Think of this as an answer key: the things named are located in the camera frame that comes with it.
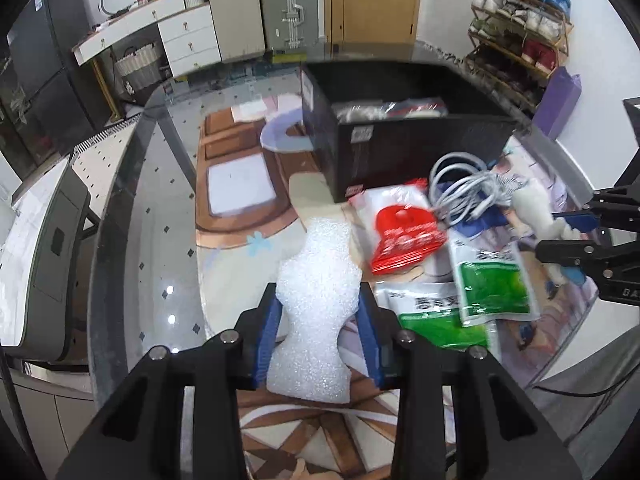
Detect white foam sheet piece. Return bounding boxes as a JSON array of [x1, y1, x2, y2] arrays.
[[266, 216, 365, 405]]

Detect white plush toy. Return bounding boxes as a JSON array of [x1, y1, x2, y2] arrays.
[[509, 182, 581, 288]]

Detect rows of shoes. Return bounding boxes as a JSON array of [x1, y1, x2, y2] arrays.
[[467, 0, 573, 106]]

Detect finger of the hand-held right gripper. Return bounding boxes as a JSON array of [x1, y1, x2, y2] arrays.
[[551, 184, 640, 234], [536, 238, 618, 285]]

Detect woven wicker basket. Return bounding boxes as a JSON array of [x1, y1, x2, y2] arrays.
[[114, 42, 168, 96]]

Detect printed table mat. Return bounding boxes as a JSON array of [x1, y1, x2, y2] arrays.
[[194, 91, 603, 480]]

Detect beige suitcase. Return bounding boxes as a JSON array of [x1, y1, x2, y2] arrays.
[[206, 0, 267, 65]]

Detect grey-green suitcase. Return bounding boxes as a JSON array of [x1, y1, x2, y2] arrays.
[[259, 0, 322, 52]]

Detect white plastic bag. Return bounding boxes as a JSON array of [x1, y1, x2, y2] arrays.
[[332, 101, 396, 123]]

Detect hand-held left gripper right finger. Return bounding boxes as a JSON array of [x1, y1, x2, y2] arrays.
[[356, 282, 585, 480]]

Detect wooden shoe rack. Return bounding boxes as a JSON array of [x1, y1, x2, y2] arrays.
[[462, 0, 575, 116]]

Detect clear bag with red label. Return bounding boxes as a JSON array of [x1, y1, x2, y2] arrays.
[[348, 179, 449, 277]]

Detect black storage box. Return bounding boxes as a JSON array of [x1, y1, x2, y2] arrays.
[[300, 60, 518, 204]]

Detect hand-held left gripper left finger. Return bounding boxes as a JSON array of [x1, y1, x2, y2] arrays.
[[55, 282, 281, 480]]

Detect wooden door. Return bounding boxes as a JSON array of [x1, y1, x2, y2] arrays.
[[322, 0, 426, 46]]

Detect black cable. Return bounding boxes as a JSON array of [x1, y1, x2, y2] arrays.
[[522, 367, 636, 398]]

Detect black refrigerator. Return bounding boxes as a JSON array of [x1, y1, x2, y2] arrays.
[[0, 0, 118, 186]]

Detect purple paper bag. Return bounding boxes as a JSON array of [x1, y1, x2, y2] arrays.
[[531, 66, 583, 142]]

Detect white coiled cable bundle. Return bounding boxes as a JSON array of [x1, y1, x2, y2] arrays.
[[427, 152, 523, 227]]

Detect white desk with drawers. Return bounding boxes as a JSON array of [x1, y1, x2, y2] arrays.
[[71, 0, 223, 81]]

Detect white and grey chair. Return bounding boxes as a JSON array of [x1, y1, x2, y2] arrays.
[[0, 157, 93, 363]]

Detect green and white packet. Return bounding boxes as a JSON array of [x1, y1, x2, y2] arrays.
[[374, 280, 495, 358], [446, 237, 542, 329]]

